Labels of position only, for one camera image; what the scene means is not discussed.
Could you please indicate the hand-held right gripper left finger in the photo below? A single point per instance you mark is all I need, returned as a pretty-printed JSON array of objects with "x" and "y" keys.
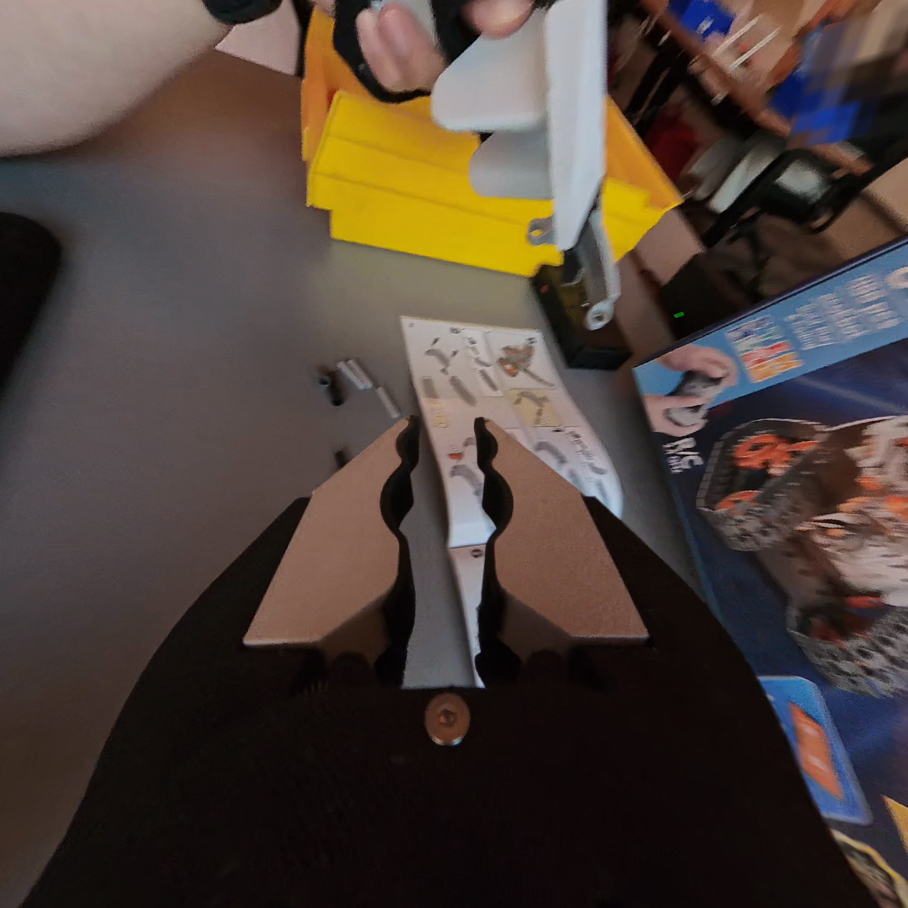
[{"x": 319, "y": 567}]

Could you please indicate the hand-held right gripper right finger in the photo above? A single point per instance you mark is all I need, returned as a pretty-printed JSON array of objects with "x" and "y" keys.
[{"x": 567, "y": 567}]

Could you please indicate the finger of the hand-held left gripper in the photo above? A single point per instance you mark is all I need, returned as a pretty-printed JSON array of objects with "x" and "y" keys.
[{"x": 578, "y": 106}]

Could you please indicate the grey curved building panel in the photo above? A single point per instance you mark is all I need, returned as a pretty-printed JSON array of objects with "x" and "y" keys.
[{"x": 596, "y": 284}]

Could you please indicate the person's left forearm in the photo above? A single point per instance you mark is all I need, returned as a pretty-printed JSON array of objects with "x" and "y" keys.
[{"x": 85, "y": 71}]

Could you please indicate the grey desk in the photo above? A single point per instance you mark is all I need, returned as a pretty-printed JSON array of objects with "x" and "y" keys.
[{"x": 177, "y": 319}]

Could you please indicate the person's left hand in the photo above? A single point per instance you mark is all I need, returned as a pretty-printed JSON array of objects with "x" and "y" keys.
[{"x": 397, "y": 49}]

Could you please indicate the red box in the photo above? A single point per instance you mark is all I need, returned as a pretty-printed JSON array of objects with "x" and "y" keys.
[{"x": 667, "y": 142}]

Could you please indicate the yellow parts bin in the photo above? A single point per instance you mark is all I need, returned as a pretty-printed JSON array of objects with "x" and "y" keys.
[{"x": 397, "y": 177}]

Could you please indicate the dark grey connector piece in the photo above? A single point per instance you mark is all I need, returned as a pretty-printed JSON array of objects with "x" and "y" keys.
[{"x": 330, "y": 386}]

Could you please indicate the black battery box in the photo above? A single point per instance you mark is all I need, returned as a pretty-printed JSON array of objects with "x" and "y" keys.
[{"x": 589, "y": 347}]

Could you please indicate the white instruction booklet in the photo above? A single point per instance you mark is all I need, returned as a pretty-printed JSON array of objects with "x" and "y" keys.
[{"x": 454, "y": 369}]

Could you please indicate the black device with green light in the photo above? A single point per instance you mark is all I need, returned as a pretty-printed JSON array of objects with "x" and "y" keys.
[{"x": 702, "y": 305}]

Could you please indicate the blue robot kit box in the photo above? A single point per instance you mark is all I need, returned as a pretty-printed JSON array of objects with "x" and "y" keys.
[{"x": 816, "y": 496}]

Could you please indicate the black wristband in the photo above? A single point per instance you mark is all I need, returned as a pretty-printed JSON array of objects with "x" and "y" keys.
[{"x": 241, "y": 8}]

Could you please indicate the black keyboard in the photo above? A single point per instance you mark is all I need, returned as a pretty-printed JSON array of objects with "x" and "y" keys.
[{"x": 25, "y": 284}]

